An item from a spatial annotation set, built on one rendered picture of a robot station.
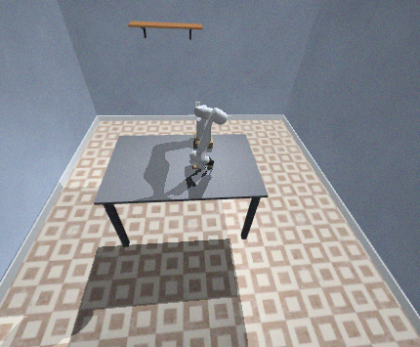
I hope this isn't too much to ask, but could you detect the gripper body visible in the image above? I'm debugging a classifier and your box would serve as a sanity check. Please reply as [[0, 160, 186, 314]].
[[196, 155, 214, 171]]

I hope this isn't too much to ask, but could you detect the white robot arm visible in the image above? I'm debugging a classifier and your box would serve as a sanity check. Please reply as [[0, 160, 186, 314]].
[[189, 106, 228, 164]]

